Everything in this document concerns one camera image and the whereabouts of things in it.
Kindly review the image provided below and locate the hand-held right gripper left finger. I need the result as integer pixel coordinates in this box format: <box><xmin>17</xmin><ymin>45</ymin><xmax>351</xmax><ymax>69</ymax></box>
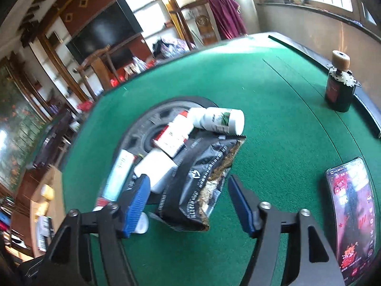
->
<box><xmin>45</xmin><ymin>174</ymin><xmax>151</xmax><ymax>286</ymax></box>

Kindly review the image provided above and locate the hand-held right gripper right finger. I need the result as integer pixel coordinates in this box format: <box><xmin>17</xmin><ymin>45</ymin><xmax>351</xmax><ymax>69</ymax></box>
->
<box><xmin>228</xmin><ymin>174</ymin><xmax>346</xmax><ymax>286</ymax></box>

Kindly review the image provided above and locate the long white plastic bottle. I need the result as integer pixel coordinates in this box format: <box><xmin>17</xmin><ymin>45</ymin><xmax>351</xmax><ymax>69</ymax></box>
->
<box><xmin>131</xmin><ymin>211</ymin><xmax>149</xmax><ymax>234</ymax></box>

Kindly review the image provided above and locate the light blue white tube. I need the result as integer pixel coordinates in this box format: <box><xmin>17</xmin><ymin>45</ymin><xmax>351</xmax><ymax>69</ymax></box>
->
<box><xmin>101</xmin><ymin>149</ymin><xmax>138</xmax><ymax>202</ymax></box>

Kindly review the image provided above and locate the white medicine bottle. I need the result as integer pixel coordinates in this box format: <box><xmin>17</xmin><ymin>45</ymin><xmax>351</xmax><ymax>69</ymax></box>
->
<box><xmin>133</xmin><ymin>149</ymin><xmax>176</xmax><ymax>194</ymax></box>

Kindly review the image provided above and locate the black foil packet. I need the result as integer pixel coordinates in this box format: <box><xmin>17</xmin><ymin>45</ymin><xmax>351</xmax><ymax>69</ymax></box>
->
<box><xmin>147</xmin><ymin>131</ymin><xmax>247</xmax><ymax>232</ymax></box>

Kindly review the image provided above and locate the red and white carton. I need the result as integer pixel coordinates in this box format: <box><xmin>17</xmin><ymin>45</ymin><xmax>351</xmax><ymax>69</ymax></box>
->
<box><xmin>152</xmin><ymin>110</ymin><xmax>194</xmax><ymax>158</ymax></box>

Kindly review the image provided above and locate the cardboard box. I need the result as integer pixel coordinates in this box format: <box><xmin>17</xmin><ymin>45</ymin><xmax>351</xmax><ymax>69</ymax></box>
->
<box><xmin>30</xmin><ymin>167</ymin><xmax>67</xmax><ymax>258</ymax></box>

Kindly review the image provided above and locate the white bottle with green label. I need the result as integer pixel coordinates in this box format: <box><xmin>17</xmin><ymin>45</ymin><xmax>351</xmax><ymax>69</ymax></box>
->
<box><xmin>188</xmin><ymin>107</ymin><xmax>245</xmax><ymax>135</ymax></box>

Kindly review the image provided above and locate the round grey table control panel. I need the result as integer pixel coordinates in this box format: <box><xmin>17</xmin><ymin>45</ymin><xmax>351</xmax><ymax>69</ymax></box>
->
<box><xmin>120</xmin><ymin>95</ymin><xmax>222</xmax><ymax>203</ymax></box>

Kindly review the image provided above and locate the yellow packet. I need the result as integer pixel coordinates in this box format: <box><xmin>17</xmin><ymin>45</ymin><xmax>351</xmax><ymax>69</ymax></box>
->
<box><xmin>35</xmin><ymin>201</ymin><xmax>50</xmax><ymax>216</ymax></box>

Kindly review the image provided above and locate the grey printed carton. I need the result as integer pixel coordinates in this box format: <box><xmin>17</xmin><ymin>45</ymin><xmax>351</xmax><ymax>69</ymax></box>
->
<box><xmin>37</xmin><ymin>216</ymin><xmax>52</xmax><ymax>252</ymax></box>

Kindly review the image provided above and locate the black smartphone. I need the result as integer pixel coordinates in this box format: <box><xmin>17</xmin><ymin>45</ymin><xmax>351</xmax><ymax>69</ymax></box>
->
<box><xmin>326</xmin><ymin>157</ymin><xmax>376</xmax><ymax>286</ymax></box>

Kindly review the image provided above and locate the white plastic bag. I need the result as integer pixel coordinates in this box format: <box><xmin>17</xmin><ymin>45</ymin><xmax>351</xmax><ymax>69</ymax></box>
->
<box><xmin>132</xmin><ymin>56</ymin><xmax>146</xmax><ymax>72</ymax></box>

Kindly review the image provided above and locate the wooden armchair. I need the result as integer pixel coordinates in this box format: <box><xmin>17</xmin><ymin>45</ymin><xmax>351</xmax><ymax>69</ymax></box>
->
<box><xmin>76</xmin><ymin>45</ymin><xmax>125</xmax><ymax>99</ymax></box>

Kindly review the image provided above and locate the dark cylindrical motor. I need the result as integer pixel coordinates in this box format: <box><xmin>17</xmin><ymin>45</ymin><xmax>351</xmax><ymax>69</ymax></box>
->
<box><xmin>324</xmin><ymin>50</ymin><xmax>362</xmax><ymax>113</ymax></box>

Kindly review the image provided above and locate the pile of clothes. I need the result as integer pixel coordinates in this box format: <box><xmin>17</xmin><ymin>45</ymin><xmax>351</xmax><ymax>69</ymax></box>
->
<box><xmin>152</xmin><ymin>37</ymin><xmax>194</xmax><ymax>59</ymax></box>

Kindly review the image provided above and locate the black flat television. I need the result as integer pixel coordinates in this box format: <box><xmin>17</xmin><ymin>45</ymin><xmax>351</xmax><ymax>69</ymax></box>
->
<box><xmin>65</xmin><ymin>0</ymin><xmax>144</xmax><ymax>70</ymax></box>

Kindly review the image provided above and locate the wooden chair with carved back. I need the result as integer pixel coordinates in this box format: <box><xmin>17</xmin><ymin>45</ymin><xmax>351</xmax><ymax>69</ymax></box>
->
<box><xmin>170</xmin><ymin>0</ymin><xmax>221</xmax><ymax>48</ymax></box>

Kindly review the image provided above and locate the maroon cloth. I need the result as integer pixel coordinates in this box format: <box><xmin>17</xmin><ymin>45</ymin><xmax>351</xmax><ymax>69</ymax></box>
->
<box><xmin>207</xmin><ymin>0</ymin><xmax>248</xmax><ymax>41</ymax></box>

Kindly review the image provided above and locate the landscape wall painting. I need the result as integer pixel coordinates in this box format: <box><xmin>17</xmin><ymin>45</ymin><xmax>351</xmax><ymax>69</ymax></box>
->
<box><xmin>0</xmin><ymin>62</ymin><xmax>51</xmax><ymax>191</ymax></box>

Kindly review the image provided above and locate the wooden wall shelf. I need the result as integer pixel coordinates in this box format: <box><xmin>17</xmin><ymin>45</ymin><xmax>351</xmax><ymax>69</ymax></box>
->
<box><xmin>39</xmin><ymin>31</ymin><xmax>90</xmax><ymax>102</ymax></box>

